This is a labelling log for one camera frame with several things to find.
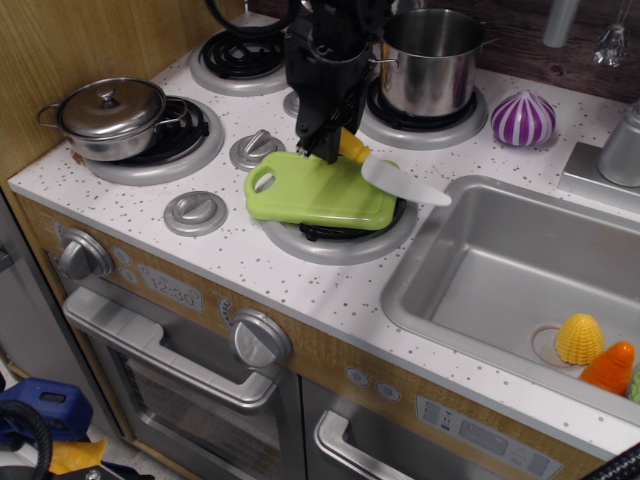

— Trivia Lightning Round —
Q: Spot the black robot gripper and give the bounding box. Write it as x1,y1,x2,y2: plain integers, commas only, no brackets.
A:
285,19,371,164

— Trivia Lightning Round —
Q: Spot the yellow handled toy knife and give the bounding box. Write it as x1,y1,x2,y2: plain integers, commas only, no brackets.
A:
338,128,452,207

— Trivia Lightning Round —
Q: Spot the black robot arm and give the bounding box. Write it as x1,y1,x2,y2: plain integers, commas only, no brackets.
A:
206,1,392,164

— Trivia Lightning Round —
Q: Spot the green plastic cutting board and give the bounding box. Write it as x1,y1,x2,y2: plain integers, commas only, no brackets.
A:
244,152,396,231

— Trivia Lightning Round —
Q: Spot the upper grey stove knob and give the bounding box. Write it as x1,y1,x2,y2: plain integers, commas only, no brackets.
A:
283,91,300,118

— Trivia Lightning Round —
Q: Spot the grey stove knob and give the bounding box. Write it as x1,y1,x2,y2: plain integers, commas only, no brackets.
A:
283,91,300,118
229,129,286,172
163,191,228,237

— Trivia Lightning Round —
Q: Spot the back right black burner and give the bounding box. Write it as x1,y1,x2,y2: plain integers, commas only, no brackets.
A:
359,78,488,151

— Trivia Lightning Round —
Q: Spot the black burner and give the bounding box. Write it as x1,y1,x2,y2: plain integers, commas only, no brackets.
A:
84,96,224,186
188,31,288,97
262,200,418,266
359,78,488,151

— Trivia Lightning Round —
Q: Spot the middle grey stove knob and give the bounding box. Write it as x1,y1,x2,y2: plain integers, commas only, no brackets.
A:
229,129,286,172

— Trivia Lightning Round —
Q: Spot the front black burner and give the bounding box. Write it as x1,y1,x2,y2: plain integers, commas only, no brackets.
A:
262,200,418,266

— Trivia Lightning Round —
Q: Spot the back left black burner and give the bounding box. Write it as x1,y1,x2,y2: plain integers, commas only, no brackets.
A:
188,31,288,97

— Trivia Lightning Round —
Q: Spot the tall steel pot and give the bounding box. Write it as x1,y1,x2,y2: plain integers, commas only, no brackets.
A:
378,8,500,118

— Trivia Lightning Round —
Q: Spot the lower grey stove knob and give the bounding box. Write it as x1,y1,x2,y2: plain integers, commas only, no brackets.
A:
163,191,228,237

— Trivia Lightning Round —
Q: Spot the purple striped toy onion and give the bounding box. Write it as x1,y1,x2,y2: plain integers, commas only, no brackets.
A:
490,91,556,147

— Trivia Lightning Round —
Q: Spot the right oven dial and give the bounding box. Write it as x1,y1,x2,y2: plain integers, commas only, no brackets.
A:
230,308,292,369

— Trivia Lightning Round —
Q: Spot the oven dial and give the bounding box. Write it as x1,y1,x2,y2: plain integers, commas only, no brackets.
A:
230,308,292,369
58,228,114,281

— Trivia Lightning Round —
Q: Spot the small lidded steel pot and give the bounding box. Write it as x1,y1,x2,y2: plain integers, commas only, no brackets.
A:
36,77,188,162

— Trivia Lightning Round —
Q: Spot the silver sink basin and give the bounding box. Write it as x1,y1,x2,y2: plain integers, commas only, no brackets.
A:
381,176,639,423

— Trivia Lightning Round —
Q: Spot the left oven dial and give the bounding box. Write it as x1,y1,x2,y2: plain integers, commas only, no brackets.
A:
58,228,114,281

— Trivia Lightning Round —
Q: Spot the silver faucet pipe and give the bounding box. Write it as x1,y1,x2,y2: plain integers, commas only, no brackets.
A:
542,0,581,48

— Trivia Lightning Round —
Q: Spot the hanging clear glass ornament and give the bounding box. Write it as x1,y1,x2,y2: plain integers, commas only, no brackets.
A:
593,1,633,68

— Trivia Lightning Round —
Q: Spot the yellow toy corn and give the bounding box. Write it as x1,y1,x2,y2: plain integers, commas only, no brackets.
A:
555,313,605,365

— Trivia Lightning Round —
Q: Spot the blue clamp tool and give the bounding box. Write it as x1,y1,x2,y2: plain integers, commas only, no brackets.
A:
1,377,93,441

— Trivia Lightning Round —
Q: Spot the orange toy carrot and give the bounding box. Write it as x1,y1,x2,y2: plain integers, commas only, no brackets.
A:
579,341,635,396

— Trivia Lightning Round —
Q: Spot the green toy vegetable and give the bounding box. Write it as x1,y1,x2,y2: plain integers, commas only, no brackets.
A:
626,365,640,404

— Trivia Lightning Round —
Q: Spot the silver oven door handle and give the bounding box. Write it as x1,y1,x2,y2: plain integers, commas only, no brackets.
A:
62,285,281,416

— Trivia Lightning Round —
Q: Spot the silver dishwasher door handle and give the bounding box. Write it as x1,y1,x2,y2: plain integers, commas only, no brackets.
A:
313,410,406,480

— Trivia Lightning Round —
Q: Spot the black braided cable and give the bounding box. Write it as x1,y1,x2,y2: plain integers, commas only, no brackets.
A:
0,398,54,480

